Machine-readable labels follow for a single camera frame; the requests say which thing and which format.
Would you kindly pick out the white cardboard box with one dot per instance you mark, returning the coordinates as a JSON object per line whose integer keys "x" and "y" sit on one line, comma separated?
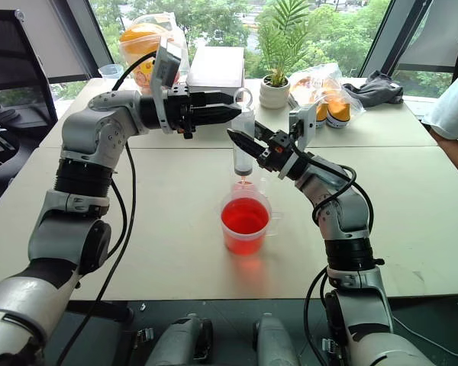
{"x": 215, "y": 68}

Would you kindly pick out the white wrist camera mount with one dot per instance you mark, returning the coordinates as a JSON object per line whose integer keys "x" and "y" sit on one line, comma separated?
{"x": 309, "y": 122}
{"x": 163, "y": 66}

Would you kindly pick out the clear bag of orange cups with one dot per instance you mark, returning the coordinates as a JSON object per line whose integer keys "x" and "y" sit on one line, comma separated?
{"x": 328, "y": 84}

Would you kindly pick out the green plant in white pot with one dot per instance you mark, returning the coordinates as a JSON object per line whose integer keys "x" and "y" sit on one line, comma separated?
{"x": 275, "y": 95}

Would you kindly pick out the plastic bag with orange contents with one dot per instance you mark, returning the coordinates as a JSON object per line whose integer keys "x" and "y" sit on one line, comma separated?
{"x": 137, "y": 38}

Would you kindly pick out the person in white t-shirt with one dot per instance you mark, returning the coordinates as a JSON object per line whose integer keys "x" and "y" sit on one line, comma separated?
{"x": 452, "y": 106}

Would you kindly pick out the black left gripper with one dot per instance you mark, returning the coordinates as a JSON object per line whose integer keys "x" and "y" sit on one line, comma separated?
{"x": 180, "y": 110}

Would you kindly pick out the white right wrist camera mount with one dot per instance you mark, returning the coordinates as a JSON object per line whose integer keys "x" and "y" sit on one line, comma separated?
{"x": 309, "y": 122}

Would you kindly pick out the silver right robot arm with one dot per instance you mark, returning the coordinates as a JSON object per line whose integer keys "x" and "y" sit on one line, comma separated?
{"x": 347, "y": 213}

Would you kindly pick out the black mesh office chair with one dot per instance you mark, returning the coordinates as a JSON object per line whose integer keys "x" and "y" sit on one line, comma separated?
{"x": 11, "y": 57}

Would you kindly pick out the clear plastic syringe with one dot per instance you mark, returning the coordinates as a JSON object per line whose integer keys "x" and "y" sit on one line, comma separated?
{"x": 242, "y": 158}

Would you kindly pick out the person's bare forearm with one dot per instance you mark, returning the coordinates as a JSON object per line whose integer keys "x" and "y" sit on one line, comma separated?
{"x": 454, "y": 146}

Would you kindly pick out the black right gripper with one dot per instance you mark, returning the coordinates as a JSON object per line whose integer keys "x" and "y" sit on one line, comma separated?
{"x": 276, "y": 154}

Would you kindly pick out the grey rounded housing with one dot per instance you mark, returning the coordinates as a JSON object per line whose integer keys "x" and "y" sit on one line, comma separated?
{"x": 179, "y": 339}
{"x": 275, "y": 343}

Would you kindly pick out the white cup with orange lid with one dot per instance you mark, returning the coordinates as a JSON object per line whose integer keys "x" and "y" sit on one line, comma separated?
{"x": 321, "y": 114}
{"x": 339, "y": 112}

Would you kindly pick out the pale blue plastic cup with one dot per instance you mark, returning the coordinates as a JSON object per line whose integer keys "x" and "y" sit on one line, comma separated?
{"x": 110, "y": 71}

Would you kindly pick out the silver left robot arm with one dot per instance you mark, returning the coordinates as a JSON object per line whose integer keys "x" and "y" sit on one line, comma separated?
{"x": 84, "y": 126}

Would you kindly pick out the dark grey cloth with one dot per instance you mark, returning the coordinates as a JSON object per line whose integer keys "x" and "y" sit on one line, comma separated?
{"x": 378, "y": 89}

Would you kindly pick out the large cup of red liquid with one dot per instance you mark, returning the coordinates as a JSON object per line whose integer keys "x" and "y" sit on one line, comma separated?
{"x": 244, "y": 236}

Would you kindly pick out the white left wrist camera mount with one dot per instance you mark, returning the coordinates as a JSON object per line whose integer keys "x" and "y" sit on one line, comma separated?
{"x": 163, "y": 66}

